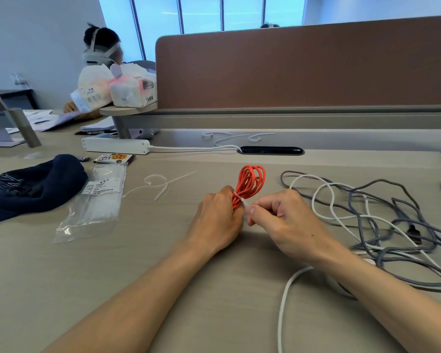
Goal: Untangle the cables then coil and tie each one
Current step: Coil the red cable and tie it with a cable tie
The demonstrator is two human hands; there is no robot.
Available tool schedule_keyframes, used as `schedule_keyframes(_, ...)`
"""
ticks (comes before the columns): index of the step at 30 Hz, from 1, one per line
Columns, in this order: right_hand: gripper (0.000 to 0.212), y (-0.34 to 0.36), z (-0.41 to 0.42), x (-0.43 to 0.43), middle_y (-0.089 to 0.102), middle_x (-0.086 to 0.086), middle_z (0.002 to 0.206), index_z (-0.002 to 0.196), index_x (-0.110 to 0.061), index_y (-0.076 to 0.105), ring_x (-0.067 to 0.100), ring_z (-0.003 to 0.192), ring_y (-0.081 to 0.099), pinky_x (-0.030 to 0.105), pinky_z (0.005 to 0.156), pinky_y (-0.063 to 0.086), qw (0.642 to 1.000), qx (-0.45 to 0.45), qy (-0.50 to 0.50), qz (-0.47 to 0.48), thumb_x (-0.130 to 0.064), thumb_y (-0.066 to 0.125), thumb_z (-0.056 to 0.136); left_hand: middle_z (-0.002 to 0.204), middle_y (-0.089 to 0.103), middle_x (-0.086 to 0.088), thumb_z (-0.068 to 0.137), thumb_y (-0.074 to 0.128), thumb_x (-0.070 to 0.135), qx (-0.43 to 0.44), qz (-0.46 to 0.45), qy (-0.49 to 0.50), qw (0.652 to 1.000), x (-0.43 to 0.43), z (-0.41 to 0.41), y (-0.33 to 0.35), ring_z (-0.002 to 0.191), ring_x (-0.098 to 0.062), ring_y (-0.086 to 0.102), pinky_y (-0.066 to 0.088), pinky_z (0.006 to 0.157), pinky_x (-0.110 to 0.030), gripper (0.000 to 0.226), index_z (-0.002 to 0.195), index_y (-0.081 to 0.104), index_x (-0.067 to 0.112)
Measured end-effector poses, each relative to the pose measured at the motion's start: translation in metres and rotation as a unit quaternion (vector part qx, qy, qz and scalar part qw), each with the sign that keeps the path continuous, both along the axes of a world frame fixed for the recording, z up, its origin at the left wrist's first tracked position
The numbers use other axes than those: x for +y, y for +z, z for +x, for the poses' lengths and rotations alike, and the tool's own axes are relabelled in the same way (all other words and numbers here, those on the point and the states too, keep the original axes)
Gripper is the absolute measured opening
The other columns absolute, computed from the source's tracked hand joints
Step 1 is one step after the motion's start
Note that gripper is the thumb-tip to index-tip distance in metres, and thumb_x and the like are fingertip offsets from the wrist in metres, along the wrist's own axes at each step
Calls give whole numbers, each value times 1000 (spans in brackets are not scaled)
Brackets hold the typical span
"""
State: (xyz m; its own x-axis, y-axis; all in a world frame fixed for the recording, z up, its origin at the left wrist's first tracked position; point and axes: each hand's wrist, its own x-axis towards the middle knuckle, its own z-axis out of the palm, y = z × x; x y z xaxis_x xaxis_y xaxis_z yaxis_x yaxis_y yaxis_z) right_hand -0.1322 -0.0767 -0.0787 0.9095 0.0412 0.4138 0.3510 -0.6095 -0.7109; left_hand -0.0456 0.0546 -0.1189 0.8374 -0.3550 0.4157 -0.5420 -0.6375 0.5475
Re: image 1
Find person's left hand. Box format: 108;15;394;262
185;185;247;256

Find person's right hand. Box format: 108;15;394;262
246;189;343;267

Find red cable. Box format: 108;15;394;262
231;165;267;212

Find white cable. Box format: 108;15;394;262
277;174;441;353

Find clear bag of zip ties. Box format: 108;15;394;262
53;163;127;244

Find grey braided cable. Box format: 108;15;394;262
280;171;441;293

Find person's left forearm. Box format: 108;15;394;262
42;238;214;353

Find person's right forearm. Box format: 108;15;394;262
316;246;441;353

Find grey metal desk shelf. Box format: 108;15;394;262
112;105;441;157
0;77;42;149

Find white printed snack packet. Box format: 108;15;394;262
94;153;136;166

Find white power strip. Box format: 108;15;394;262
81;137;151;155

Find round beige shelf board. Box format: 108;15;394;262
99;101;159;117

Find white tissue pack pink label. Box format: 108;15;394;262
108;63;158;108

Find brown desk divider panel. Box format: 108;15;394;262
155;14;441;110

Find grey office chair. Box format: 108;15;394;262
126;60;157;72

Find navy baseball cap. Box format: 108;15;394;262
0;154;89;227

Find white paper sheets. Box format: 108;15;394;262
5;109;117;133

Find white head-mounted headset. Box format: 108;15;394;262
82;28;121;67

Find large glass window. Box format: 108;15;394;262
97;0;308;63

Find dark side table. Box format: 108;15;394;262
0;88;39;111

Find white power strip cord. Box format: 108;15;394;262
148;144;243;153

